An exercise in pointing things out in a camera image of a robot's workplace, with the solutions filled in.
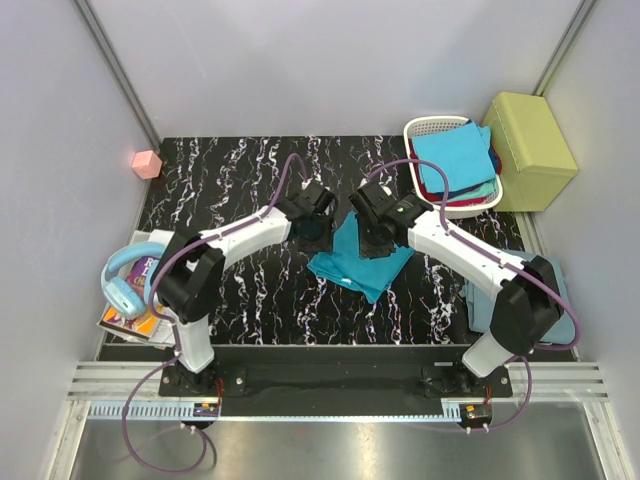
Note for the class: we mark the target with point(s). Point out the folded grey-blue t shirt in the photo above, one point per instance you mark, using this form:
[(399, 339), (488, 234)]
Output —
[(480, 309)]

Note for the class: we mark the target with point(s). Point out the light blue headphones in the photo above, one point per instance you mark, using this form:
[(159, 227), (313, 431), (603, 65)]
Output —
[(118, 293)]

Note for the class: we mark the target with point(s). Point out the aluminium rail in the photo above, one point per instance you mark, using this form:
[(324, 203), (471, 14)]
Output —
[(546, 381)]

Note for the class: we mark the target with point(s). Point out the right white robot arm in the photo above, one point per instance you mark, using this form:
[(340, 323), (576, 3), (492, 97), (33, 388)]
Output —
[(527, 302)]

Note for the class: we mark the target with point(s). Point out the stack of papers and books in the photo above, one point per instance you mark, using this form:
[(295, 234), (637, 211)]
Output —
[(146, 327)]

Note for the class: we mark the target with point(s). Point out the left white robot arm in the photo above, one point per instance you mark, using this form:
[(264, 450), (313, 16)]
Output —
[(185, 281)]

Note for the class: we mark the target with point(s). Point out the green storage box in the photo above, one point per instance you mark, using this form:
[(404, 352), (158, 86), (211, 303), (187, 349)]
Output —
[(536, 161)]

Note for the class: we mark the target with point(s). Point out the white perforated laundry basket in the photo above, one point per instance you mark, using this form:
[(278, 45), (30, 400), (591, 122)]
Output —
[(435, 124)]

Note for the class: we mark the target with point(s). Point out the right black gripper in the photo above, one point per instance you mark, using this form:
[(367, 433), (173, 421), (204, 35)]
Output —
[(365, 249)]

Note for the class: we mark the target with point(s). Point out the teal t shirt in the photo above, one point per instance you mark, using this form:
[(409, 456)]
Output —
[(344, 266)]

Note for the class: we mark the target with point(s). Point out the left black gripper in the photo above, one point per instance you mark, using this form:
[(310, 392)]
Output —
[(310, 230)]

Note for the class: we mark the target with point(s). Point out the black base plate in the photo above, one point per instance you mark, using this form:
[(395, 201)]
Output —
[(433, 371)]

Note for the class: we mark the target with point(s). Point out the light blue shirt in basket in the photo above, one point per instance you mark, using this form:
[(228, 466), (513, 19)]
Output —
[(461, 153)]

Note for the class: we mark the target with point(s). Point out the red shirt in basket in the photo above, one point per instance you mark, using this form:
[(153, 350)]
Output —
[(468, 197)]

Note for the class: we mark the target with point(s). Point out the pink cube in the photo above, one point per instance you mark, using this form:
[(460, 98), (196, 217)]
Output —
[(146, 165)]

